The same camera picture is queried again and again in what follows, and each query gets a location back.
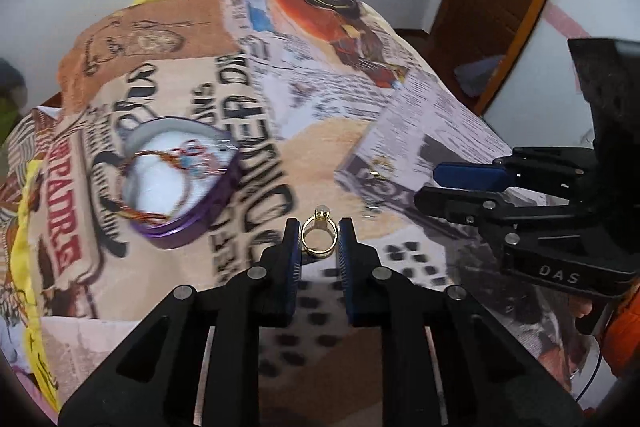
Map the gold ring with stone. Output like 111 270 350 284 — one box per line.
298 202 342 257

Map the purple heart-shaped tin box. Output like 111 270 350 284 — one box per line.
116 117 241 249

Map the copper wire beaded bracelet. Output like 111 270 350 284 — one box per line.
117 145 240 228

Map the orange sleeve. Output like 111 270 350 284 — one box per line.
600 288 640 377

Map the newspaper print blanket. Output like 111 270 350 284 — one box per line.
28 0 585 426

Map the yellow cloth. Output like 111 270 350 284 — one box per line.
10 160 61 418

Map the striped brown patterned bedding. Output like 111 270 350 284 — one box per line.
1 106 61 326

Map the green patterned box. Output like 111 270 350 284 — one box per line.
0 94 27 145

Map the dark grey plush item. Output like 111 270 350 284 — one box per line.
0 58 28 108

